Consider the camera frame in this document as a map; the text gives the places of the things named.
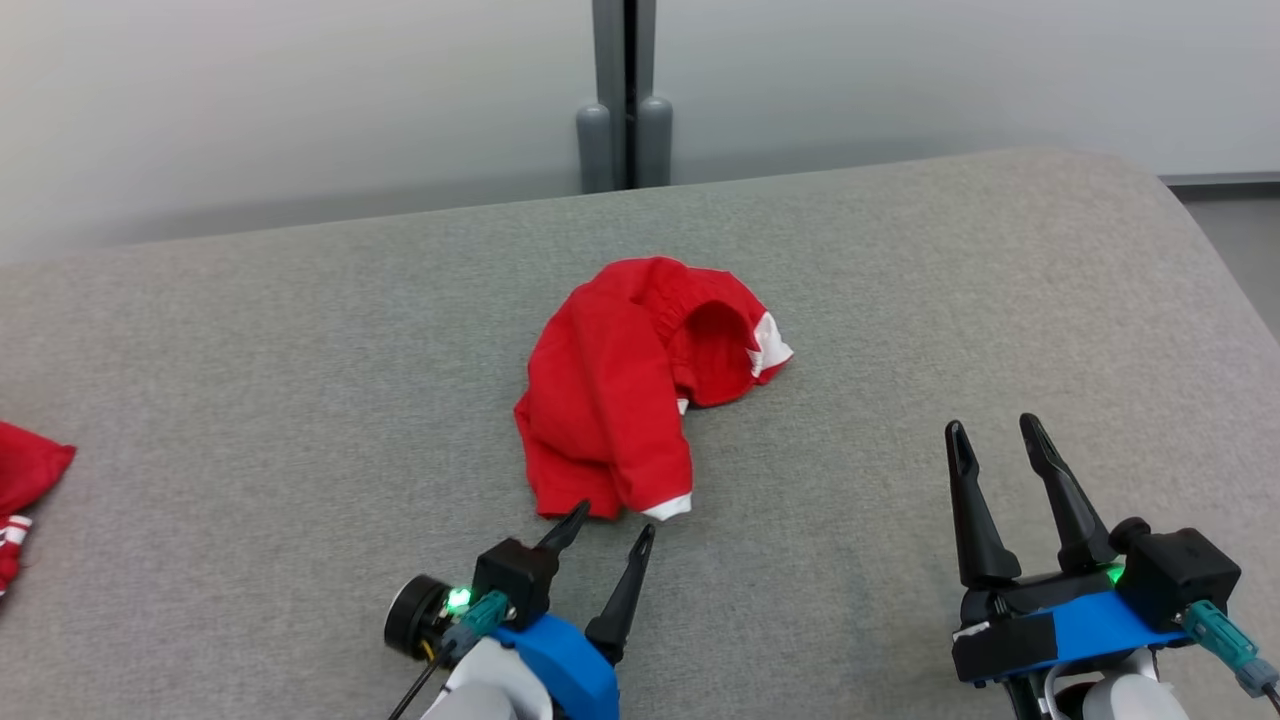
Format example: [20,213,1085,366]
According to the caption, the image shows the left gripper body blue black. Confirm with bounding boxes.
[385,577,622,720]

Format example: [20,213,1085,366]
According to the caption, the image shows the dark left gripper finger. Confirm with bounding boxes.
[585,524,656,666]
[537,500,591,557]

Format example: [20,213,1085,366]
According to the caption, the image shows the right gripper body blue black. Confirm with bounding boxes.
[952,568,1196,687]

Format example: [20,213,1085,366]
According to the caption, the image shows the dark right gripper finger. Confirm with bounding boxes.
[1019,412,1119,573]
[945,420,1023,589]

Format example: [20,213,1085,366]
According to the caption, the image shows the red shorts with white trim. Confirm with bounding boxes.
[513,256,795,523]

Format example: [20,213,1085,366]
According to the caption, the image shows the red Bulls 23 jersey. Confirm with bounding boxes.
[0,420,77,599]

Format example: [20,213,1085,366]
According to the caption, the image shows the left teal plug black cable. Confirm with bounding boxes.
[388,590,511,720]

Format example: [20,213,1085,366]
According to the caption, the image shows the teal plug black cable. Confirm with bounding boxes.
[388,590,511,720]
[1180,600,1280,703]

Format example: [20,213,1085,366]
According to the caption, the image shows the right teal plug black cable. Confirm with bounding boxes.
[1180,600,1280,703]

